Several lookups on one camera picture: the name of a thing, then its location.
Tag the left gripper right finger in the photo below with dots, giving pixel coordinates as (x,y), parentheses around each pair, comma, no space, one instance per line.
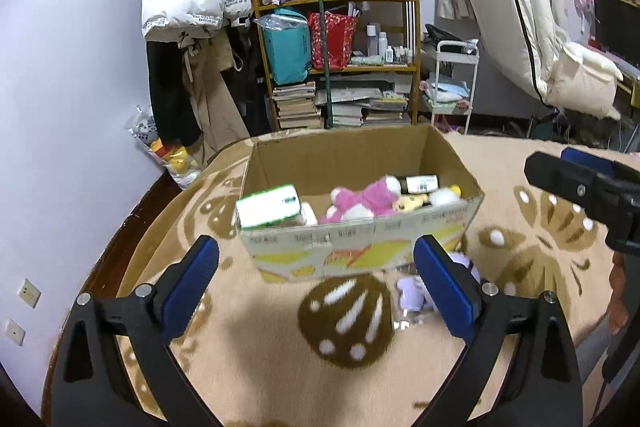
(542,385)

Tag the red patterned bag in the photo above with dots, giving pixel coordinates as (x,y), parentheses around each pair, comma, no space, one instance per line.
(341,30)

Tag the person's right hand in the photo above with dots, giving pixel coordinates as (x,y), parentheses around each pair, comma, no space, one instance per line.
(617,310)

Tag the green pole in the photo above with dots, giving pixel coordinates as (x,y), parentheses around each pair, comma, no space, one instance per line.
(326,64)

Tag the green white tissue pack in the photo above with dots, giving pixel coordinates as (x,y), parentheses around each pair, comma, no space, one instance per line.
(276,206)

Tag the stack of books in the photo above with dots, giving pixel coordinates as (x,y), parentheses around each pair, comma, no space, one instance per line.
(295,106)

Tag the white bottle in box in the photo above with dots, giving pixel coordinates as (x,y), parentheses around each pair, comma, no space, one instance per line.
(422,184)

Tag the white wall socket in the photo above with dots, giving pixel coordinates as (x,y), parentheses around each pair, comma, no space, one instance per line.
(14,332)
(29,293)

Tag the pink strawberry bear plush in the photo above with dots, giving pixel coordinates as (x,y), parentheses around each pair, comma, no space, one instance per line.
(376,200)

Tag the cardboard box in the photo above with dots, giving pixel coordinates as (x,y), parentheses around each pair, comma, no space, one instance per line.
(316,162)

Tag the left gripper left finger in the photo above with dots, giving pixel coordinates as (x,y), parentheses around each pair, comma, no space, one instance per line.
(91,386)

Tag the beige floral blanket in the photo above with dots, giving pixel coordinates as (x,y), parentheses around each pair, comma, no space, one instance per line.
(262,351)

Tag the teal shopping bag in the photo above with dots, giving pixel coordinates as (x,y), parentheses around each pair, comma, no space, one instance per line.
(287,42)

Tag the cream folded mattress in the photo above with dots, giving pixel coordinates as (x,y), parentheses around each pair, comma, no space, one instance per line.
(535,53)

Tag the bag of plush toys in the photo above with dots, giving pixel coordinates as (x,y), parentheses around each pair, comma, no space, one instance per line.
(175,159)

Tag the wooden bookshelf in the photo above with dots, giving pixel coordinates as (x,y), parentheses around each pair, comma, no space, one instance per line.
(410,28)

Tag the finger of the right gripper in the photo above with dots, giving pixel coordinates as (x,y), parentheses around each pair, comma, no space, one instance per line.
(560,177)
(587,159)

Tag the beige trousers hanging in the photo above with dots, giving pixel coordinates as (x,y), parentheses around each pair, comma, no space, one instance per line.
(214,109)

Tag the white rolling cart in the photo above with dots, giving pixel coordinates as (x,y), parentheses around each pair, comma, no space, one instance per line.
(449,89)

